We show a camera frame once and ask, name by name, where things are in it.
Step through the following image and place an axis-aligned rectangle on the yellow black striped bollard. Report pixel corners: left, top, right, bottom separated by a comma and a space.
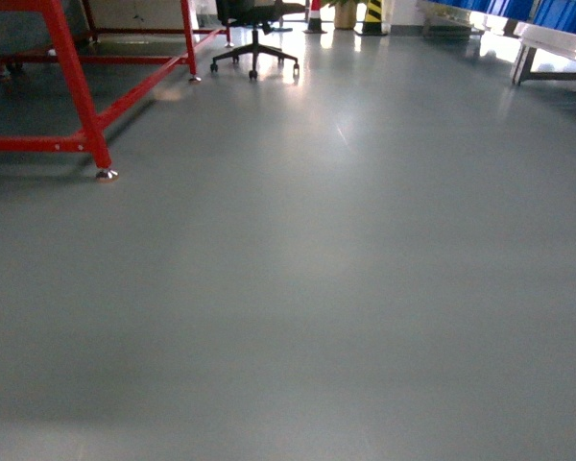
354, 0, 389, 36

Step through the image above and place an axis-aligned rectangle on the stainless steel roller rack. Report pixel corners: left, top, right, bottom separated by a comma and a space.
417, 1, 576, 85

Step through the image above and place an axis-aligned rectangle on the black office chair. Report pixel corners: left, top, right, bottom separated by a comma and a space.
210, 0, 305, 81

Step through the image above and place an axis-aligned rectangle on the red white traffic cone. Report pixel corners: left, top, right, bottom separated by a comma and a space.
303, 0, 325, 35

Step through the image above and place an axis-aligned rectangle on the red metal table frame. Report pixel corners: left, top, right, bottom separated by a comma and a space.
0, 1, 230, 182

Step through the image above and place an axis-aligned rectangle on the green potted plant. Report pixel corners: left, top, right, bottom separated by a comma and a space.
322, 0, 362, 30

